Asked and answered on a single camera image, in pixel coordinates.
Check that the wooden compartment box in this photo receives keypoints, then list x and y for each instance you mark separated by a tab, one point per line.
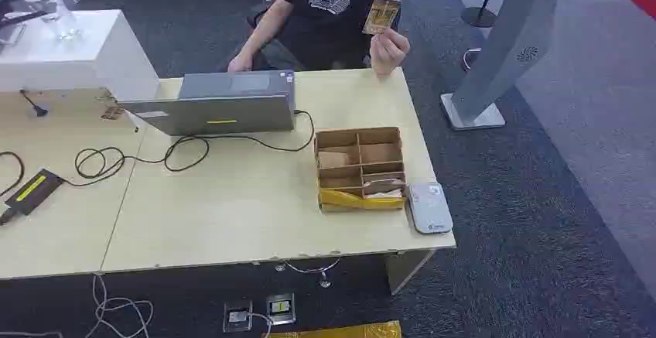
359	167

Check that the grey laptop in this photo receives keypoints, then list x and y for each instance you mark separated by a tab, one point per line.
215	105

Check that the person's right hand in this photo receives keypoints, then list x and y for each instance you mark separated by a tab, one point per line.
240	63

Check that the person's left hand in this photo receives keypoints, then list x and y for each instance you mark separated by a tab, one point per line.
388	48

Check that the yellow plastic bag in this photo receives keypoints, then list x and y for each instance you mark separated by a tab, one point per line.
343	331

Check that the pale card stack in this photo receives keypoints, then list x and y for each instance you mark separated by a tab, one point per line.
384	190

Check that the clear glass vessel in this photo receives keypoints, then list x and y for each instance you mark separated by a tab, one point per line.
51	5

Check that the grey kiosk stand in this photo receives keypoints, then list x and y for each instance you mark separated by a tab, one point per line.
505	43

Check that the grey card reader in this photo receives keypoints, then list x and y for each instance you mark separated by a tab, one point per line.
429	207

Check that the brown patterned card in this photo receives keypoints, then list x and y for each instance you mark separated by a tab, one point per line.
381	15

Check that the floor socket with yellow label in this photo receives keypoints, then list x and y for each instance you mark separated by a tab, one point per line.
281	309

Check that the pale desk leg panel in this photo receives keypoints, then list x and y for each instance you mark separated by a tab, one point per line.
405	271

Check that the black power adapter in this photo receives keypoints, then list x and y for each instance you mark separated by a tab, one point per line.
32	192

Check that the floor socket with white plug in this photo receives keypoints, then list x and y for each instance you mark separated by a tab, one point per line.
237	316

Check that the yellow strip on box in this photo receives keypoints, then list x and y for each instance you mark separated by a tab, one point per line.
348	201

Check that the small black antenna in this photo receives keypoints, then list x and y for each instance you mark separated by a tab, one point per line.
37	109

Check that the person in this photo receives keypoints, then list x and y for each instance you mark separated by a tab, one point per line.
328	33

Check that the white pedestal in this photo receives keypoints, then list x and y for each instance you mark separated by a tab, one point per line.
87	54

